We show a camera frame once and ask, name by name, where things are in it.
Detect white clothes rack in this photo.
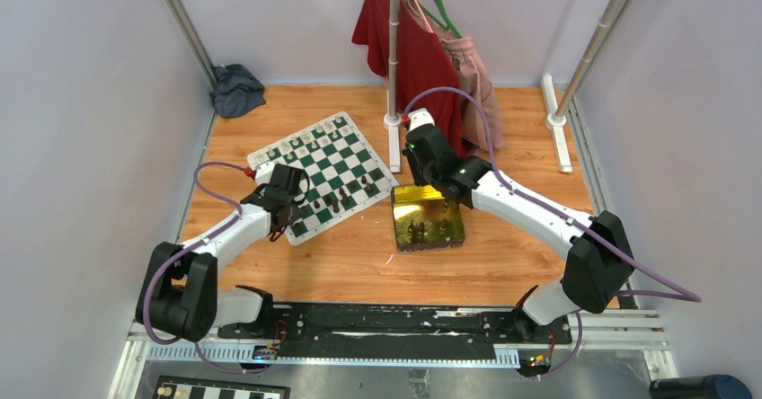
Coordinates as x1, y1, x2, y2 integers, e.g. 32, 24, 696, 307
382, 0, 574, 174

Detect dark blue bottle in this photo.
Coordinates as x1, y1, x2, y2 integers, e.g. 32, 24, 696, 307
649, 374, 753, 399

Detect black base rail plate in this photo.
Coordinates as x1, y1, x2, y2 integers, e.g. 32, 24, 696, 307
218, 302, 572, 360

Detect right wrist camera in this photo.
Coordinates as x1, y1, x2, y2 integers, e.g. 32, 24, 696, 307
407, 108, 436, 132

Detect yellow metal tin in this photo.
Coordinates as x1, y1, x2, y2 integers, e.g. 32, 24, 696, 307
391, 185, 466, 253

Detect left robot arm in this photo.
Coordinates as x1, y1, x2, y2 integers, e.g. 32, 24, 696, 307
135, 162, 310, 345

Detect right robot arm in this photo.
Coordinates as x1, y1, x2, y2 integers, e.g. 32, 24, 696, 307
403, 123, 634, 343

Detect dark blue crumpled cloth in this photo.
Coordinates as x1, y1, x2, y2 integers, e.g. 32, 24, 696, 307
210, 64, 266, 119

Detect red t-shirt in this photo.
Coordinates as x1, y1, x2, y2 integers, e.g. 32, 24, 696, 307
351, 0, 466, 157

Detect pink shorts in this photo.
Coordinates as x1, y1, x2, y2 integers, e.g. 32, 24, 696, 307
401, 0, 506, 157

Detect green white chess mat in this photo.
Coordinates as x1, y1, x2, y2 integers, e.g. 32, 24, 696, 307
247, 111, 398, 246

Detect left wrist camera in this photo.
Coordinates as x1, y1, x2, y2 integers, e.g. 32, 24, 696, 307
254, 162, 277, 186

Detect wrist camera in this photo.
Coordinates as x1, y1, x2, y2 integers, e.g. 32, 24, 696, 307
407, 108, 436, 132
254, 162, 277, 186

